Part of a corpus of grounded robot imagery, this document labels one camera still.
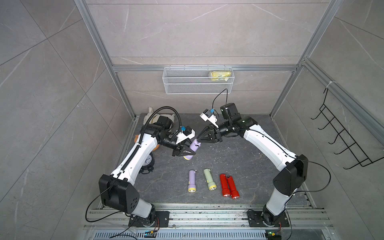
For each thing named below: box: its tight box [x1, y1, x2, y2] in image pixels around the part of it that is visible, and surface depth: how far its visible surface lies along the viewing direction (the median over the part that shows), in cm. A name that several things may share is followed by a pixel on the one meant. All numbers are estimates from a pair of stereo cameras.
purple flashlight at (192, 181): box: [188, 169, 197, 193], surface depth 85 cm
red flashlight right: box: [226, 175, 240, 199], surface depth 83 cm
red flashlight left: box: [220, 174, 231, 197], surface depth 84 cm
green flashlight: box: [203, 168, 217, 191], surface depth 85 cm
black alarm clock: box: [139, 152, 155, 175], surface depth 92 cm
